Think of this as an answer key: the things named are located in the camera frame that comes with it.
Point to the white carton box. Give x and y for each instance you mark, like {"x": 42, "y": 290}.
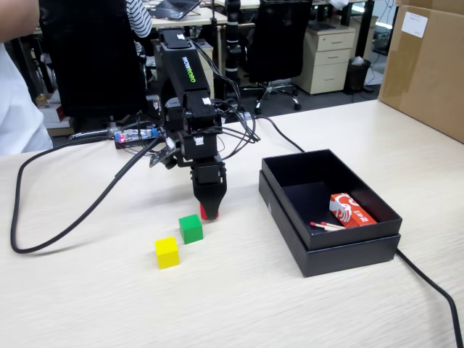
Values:
{"x": 54, "y": 114}

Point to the white shipping label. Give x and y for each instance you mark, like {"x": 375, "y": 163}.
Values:
{"x": 414, "y": 24}

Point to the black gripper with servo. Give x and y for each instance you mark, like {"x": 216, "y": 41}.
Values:
{"x": 210, "y": 175}

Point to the black swivel office chair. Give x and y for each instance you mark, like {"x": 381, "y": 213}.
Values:
{"x": 279, "y": 43}

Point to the small yellow roll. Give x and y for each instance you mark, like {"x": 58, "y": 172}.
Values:
{"x": 41, "y": 99}

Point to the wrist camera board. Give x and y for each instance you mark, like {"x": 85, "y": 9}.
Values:
{"x": 161, "y": 157}

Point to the yellow wooden cube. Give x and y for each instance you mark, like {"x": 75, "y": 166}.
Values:
{"x": 167, "y": 255}

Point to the person in white shirt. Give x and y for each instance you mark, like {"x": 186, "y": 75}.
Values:
{"x": 18, "y": 108}

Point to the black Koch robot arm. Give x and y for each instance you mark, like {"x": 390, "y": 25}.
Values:
{"x": 181, "y": 61}

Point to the orange white matchbox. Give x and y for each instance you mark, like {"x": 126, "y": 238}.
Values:
{"x": 348, "y": 212}

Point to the large brown cardboard box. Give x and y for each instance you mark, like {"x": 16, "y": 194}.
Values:
{"x": 427, "y": 79}

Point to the red tipped wooden match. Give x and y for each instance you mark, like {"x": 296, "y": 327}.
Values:
{"x": 319, "y": 226}
{"x": 333, "y": 225}

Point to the bare forearm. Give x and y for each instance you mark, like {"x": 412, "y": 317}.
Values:
{"x": 16, "y": 18}

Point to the green wooden cube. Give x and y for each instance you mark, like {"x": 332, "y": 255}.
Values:
{"x": 191, "y": 230}

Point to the black cardboard box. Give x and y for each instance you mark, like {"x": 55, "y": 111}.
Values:
{"x": 355, "y": 235}

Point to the black trash bin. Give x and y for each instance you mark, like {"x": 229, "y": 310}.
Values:
{"x": 357, "y": 78}

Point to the large black office chair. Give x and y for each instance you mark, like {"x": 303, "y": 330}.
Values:
{"x": 90, "y": 54}

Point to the black laptop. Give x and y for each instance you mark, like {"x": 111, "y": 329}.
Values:
{"x": 174, "y": 7}

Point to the person in striped shirt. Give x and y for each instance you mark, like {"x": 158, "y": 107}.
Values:
{"x": 139, "y": 18}

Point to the red wooden cube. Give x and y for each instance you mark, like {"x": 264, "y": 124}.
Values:
{"x": 202, "y": 214}

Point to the black open box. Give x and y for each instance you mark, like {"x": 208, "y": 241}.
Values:
{"x": 348, "y": 259}

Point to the controller circuit board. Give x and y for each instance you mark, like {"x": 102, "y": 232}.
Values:
{"x": 136, "y": 135}

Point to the beige three drawer cabinet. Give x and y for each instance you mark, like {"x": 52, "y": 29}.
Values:
{"x": 326, "y": 58}

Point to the black pole with white bands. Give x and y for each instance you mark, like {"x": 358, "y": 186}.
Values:
{"x": 232, "y": 54}

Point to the beige office desk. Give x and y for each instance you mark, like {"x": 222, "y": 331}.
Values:
{"x": 203, "y": 19}

